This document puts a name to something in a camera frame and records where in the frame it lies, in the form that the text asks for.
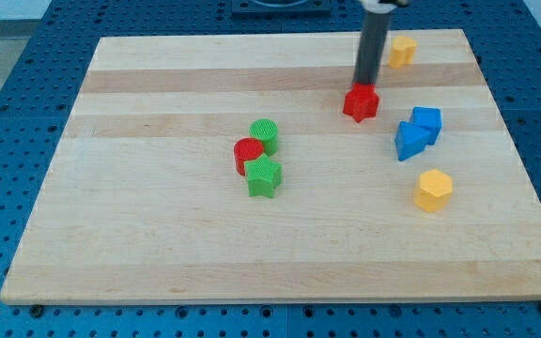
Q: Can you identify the blue cube block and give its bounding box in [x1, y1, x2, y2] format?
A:
[410, 106, 442, 146]

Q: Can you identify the yellow heart block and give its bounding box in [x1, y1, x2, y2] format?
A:
[388, 36, 418, 69]

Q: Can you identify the light wooden board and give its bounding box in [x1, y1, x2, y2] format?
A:
[0, 29, 541, 305]

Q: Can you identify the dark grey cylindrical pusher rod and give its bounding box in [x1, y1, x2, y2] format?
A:
[353, 11, 392, 85]

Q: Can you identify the blue triangle block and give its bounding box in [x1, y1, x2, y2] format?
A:
[394, 121, 431, 161]

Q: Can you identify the green star block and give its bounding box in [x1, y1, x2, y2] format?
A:
[245, 153, 282, 198]

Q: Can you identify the red cylinder block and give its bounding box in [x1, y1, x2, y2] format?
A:
[233, 137, 265, 176]

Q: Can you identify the yellow hexagon block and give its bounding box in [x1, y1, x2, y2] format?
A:
[413, 169, 454, 212]

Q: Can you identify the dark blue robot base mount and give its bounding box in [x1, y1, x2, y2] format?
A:
[230, 0, 332, 17]

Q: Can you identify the red star block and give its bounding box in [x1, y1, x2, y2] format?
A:
[343, 82, 380, 123]

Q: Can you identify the white rod holder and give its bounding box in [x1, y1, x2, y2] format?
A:
[359, 0, 409, 13]

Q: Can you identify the green cylinder block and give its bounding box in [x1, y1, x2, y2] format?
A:
[249, 118, 279, 156]

